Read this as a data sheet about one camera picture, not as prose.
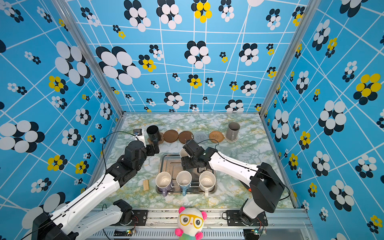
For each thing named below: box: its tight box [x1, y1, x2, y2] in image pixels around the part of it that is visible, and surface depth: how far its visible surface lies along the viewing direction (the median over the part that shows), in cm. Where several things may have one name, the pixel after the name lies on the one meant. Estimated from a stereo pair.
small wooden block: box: [143, 179, 150, 191], surface depth 85 cm
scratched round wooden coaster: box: [178, 130, 194, 144], surface depth 108 cm
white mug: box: [199, 171, 217, 198], surface depth 84 cm
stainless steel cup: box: [225, 121, 240, 141], surface depth 99 cm
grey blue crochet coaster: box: [193, 130, 209, 144], surface depth 107 cm
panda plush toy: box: [175, 206, 207, 240], surface depth 68 cm
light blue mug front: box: [176, 170, 193, 197], surface depth 80 cm
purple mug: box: [155, 171, 173, 197], surface depth 81 cm
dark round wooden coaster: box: [163, 129, 179, 143], surface depth 108 cm
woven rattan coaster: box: [209, 130, 225, 143], surface depth 108 cm
